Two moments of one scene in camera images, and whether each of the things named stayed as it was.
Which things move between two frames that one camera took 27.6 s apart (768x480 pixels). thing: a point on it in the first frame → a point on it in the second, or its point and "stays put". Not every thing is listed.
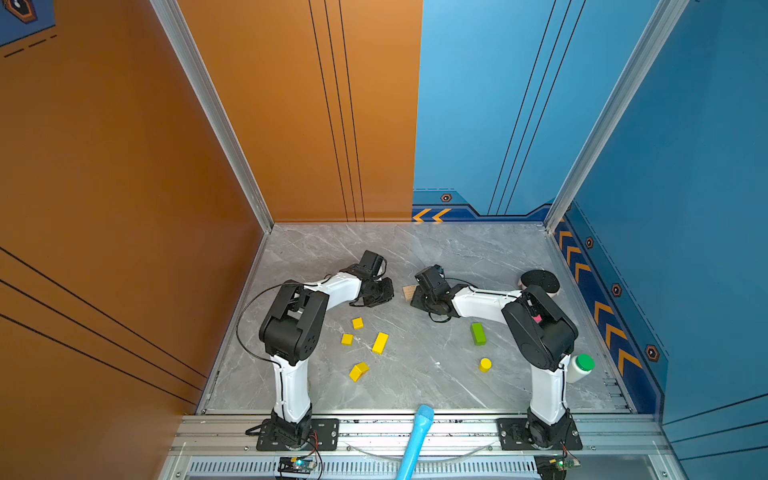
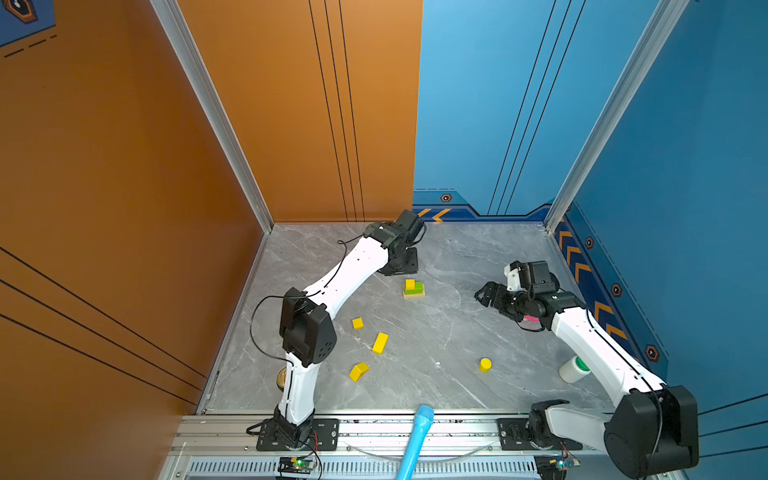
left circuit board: [296, 465] stays put
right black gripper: [416, 298] → [490, 287]
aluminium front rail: [457, 446] stays put
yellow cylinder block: [485, 365] stays put
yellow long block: [380, 343] stays put
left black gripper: [388, 293] → [413, 265]
